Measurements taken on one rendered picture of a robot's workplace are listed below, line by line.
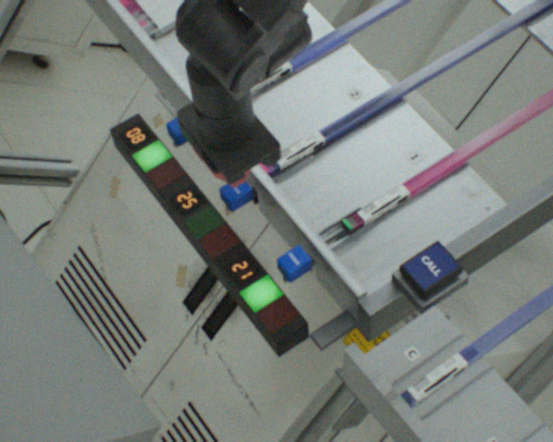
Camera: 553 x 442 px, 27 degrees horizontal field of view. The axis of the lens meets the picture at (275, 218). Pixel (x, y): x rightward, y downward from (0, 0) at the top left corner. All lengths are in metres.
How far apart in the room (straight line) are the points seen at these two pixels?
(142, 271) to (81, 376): 0.78
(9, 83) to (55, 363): 1.79
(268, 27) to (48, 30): 1.84
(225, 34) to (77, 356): 0.32
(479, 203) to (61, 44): 1.76
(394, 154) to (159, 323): 0.64
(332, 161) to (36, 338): 0.41
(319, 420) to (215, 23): 0.46
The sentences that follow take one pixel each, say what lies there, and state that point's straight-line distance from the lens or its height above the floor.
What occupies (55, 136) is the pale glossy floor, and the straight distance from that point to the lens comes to 2.67.
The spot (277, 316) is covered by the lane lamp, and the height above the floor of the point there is 0.66.
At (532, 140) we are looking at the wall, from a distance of 3.27.
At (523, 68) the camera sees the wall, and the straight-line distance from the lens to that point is 3.30.
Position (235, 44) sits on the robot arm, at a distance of 1.00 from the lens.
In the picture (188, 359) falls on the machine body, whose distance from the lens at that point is 1.76.
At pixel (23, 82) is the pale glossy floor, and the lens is 2.82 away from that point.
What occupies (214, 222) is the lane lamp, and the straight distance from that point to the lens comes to 1.25.
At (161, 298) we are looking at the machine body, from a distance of 1.79.
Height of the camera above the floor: 1.22
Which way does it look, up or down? 25 degrees down
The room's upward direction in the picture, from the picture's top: 36 degrees clockwise
